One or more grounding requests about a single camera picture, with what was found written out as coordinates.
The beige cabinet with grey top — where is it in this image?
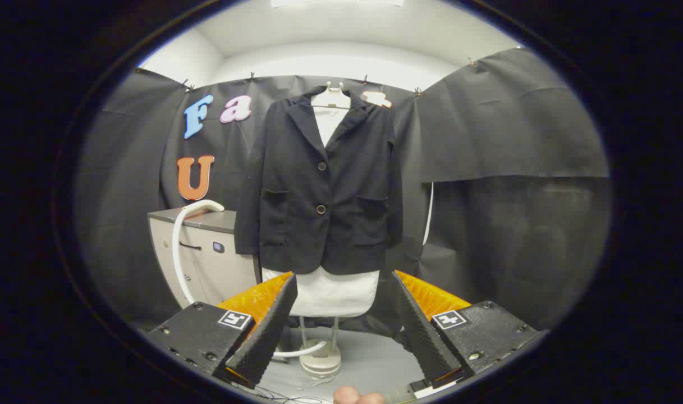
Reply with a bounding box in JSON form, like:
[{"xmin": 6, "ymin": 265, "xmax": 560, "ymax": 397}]
[{"xmin": 148, "ymin": 206, "xmax": 262, "ymax": 309}]

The white steamer base stand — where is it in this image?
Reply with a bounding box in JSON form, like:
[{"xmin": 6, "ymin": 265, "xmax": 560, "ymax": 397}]
[{"xmin": 288, "ymin": 316, "xmax": 343, "ymax": 378}]

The white ironing board form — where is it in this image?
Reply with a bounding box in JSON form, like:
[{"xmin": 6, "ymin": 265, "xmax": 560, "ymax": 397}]
[{"xmin": 262, "ymin": 107, "xmax": 380, "ymax": 318}]

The black blazer jacket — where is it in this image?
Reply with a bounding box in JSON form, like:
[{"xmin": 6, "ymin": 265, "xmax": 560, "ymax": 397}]
[{"xmin": 234, "ymin": 87, "xmax": 404, "ymax": 276}]

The white plastic hanger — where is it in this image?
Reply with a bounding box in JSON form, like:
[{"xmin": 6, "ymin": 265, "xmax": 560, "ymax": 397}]
[{"xmin": 310, "ymin": 81, "xmax": 352, "ymax": 111}]

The white steamer hose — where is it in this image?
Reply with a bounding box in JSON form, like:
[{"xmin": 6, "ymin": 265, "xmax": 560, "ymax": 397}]
[{"xmin": 172, "ymin": 209, "xmax": 326, "ymax": 359}]

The white garment steamer handle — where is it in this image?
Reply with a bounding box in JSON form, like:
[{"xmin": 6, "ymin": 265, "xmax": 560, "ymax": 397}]
[{"xmin": 183, "ymin": 199, "xmax": 225, "ymax": 217}]

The black backdrop cloth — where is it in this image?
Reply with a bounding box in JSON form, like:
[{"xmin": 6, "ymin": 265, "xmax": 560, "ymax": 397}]
[{"xmin": 75, "ymin": 48, "xmax": 610, "ymax": 332}]

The thin white cable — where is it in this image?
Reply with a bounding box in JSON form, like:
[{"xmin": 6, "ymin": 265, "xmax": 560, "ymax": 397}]
[{"xmin": 423, "ymin": 182, "xmax": 434, "ymax": 246}]

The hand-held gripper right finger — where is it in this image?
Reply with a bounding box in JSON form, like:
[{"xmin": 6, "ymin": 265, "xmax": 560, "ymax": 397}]
[{"xmin": 391, "ymin": 270, "xmax": 547, "ymax": 389}]

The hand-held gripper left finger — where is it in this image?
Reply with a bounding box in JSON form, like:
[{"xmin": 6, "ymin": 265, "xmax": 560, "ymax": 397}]
[{"xmin": 145, "ymin": 272, "xmax": 299, "ymax": 389}]

